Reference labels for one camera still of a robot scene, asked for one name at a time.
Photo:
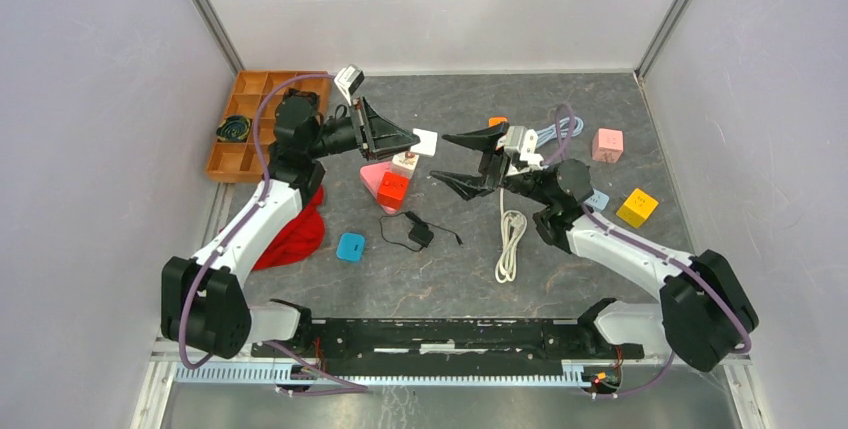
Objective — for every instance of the black charger with cable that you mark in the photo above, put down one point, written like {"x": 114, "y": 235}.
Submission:
{"x": 420, "y": 232}

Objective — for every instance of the orange power strip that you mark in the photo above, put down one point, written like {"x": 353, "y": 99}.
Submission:
{"x": 495, "y": 121}

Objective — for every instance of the pink cube socket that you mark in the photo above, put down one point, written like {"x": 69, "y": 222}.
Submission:
{"x": 607, "y": 145}

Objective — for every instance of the red cloth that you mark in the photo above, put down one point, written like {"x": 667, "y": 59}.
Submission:
{"x": 298, "y": 239}

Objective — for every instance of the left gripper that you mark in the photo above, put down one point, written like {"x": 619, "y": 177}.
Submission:
{"x": 379, "y": 135}

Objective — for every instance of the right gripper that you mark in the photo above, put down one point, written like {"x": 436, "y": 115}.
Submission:
{"x": 492, "y": 167}

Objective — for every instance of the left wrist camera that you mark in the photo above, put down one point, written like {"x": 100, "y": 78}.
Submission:
{"x": 348, "y": 80}

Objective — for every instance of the red cube socket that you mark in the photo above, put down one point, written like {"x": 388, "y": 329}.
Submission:
{"x": 392, "y": 191}

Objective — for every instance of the white usb charger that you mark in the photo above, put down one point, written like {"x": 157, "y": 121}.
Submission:
{"x": 427, "y": 145}

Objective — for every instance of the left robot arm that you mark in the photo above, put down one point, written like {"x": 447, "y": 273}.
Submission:
{"x": 202, "y": 301}

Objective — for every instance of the black coiled item top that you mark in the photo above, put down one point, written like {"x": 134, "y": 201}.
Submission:
{"x": 305, "y": 91}

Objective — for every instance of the wooden compartment tray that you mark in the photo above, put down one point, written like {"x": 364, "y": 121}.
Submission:
{"x": 238, "y": 162}

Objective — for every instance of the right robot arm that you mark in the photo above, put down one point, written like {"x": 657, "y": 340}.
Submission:
{"x": 700, "y": 312}

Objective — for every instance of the yellow cube socket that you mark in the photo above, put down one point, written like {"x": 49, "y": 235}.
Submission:
{"x": 637, "y": 208}

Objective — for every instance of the white cable duct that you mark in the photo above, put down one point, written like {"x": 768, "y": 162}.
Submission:
{"x": 283, "y": 374}

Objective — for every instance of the white tiger cube socket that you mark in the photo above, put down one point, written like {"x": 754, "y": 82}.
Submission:
{"x": 404, "y": 164}

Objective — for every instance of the blue plug adapter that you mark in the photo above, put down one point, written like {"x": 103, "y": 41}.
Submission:
{"x": 351, "y": 247}

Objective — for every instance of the pink triangular power strip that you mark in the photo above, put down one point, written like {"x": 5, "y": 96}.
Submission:
{"x": 371, "y": 175}

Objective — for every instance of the black green coiled item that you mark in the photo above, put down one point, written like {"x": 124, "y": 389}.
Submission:
{"x": 234, "y": 129}

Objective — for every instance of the light blue power strip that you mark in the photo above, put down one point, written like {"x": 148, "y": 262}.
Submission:
{"x": 598, "y": 201}

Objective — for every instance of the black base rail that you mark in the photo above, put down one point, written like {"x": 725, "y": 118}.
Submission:
{"x": 454, "y": 347}

